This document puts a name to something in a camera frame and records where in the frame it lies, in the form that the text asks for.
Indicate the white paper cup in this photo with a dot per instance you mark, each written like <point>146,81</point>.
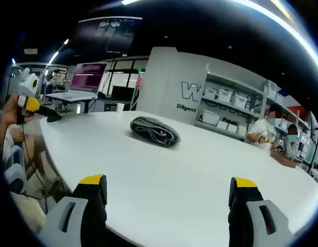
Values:
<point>120,107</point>

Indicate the short ceiling light strip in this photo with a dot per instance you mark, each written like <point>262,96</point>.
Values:
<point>57,52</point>

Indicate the grey-blue chair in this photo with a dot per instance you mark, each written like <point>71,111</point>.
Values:
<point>15,167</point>

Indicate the dark ceiling display panel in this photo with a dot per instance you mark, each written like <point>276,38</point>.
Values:
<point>112,33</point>

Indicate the large purple display screen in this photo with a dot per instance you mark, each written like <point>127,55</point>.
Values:
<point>88,77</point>

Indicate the grey metal shelving unit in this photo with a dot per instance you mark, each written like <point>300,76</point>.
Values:
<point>254,85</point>

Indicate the person's left hand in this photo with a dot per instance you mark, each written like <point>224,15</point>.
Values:
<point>10,109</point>

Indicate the grey towel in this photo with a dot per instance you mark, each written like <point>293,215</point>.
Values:
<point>155,131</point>

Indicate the brown wooden tray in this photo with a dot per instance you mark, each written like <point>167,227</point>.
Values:
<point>285,159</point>

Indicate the row of white storage boxes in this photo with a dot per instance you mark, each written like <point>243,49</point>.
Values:
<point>226,95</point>

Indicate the white background work table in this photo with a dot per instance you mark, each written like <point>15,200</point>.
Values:
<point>71,95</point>

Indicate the person's bare leg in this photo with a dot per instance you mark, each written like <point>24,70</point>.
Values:
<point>33,154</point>

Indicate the person's beige clothing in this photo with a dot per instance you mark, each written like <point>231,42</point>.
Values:
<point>27,211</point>

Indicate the black tripod stand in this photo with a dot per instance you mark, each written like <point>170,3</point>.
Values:
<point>314,144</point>

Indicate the long ceiling light strip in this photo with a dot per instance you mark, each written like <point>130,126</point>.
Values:
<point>290,28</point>

